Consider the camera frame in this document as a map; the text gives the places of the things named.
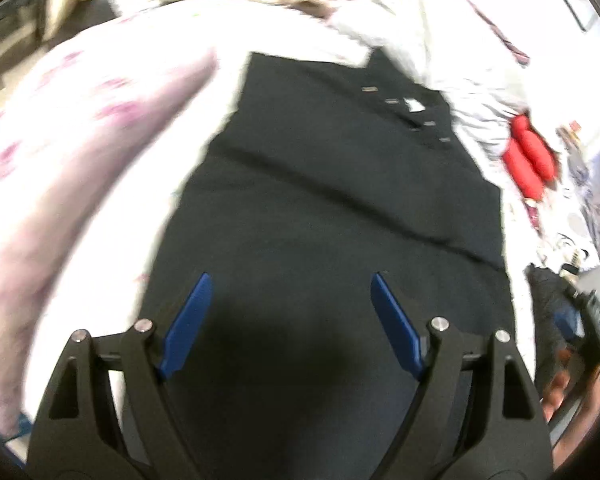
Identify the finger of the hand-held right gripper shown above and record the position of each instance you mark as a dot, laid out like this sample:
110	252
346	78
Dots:
550	320

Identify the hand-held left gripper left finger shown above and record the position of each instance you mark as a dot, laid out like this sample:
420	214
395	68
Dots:
190	320

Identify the white duvet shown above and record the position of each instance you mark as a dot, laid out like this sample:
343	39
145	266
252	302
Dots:
430	35

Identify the red cushion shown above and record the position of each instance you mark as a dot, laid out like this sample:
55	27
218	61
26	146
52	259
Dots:
526	160

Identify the black garment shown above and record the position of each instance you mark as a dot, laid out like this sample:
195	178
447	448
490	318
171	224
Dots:
305	185

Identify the printed cloth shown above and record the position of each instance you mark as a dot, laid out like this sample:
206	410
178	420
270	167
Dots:
575	200

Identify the pink floral bed sheet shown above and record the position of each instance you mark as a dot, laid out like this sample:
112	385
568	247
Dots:
80	135

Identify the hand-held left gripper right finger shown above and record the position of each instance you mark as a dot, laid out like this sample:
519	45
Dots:
395	320

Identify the person's right hand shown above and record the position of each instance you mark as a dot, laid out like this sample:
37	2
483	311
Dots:
577	425

